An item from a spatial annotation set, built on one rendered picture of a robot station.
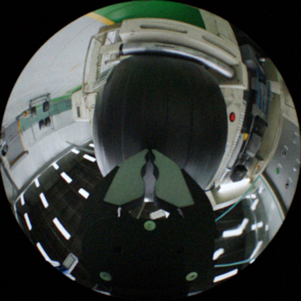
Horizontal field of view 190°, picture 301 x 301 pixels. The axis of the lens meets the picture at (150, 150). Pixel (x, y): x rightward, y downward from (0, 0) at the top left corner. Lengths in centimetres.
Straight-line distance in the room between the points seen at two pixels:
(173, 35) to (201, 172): 32
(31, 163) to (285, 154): 1237
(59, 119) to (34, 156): 470
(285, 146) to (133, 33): 75
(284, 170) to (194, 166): 59
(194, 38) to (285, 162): 64
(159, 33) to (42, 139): 1136
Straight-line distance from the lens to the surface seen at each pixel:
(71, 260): 119
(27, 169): 1193
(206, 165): 18
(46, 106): 552
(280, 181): 67
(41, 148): 1153
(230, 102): 45
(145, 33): 30
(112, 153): 15
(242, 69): 37
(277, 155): 67
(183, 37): 30
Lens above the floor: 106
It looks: 31 degrees up
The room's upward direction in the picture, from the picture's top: 176 degrees counter-clockwise
